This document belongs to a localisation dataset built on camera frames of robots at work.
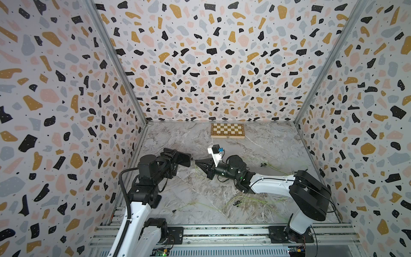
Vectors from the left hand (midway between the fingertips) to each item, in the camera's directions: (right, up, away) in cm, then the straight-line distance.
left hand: (180, 153), depth 74 cm
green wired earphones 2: (+42, -27, +10) cm, 51 cm away
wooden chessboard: (+25, +12, +40) cm, 48 cm away
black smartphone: (0, -3, +6) cm, 7 cm away
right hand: (+8, -5, -1) cm, 9 cm away
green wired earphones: (+46, -9, +24) cm, 53 cm away
